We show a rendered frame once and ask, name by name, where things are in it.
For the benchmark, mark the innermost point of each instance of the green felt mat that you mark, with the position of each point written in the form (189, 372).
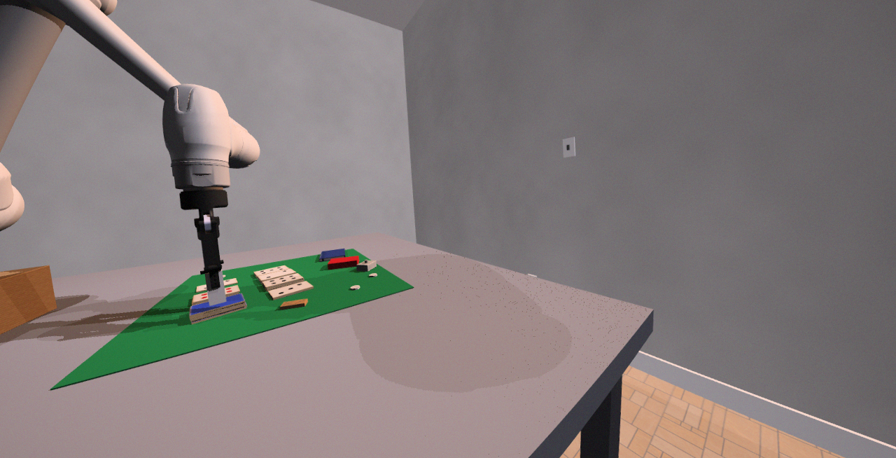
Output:
(165, 330)

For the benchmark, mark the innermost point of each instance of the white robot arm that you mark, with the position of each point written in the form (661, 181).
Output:
(198, 132)

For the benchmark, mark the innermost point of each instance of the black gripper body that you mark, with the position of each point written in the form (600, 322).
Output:
(204, 200)

